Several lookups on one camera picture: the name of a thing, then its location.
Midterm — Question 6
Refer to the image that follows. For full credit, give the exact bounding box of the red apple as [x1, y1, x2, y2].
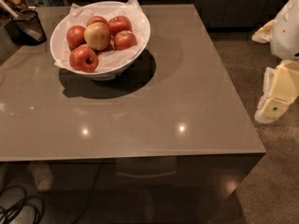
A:
[69, 46, 98, 73]
[66, 25, 85, 49]
[87, 16, 108, 26]
[114, 30, 137, 50]
[108, 16, 132, 36]

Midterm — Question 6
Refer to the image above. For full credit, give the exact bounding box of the white utensil in cup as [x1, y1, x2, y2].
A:
[0, 0, 42, 41]

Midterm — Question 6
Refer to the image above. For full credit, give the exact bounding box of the black cable on floor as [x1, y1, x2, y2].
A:
[0, 184, 46, 224]

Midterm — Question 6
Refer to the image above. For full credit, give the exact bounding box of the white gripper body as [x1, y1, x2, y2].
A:
[270, 0, 299, 60]

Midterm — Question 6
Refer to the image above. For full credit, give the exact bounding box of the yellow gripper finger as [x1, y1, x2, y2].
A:
[251, 20, 275, 44]
[255, 60, 299, 124]

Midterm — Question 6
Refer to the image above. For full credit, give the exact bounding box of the white paper liner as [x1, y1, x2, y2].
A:
[53, 0, 149, 74]

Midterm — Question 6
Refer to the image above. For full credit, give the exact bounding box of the black mesh pen cup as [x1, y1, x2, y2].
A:
[12, 10, 47, 46]

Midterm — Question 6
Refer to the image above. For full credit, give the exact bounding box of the yellow-red apple centre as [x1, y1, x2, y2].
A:
[84, 22, 111, 50]

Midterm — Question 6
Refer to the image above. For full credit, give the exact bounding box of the white bowl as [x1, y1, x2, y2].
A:
[50, 0, 151, 81]

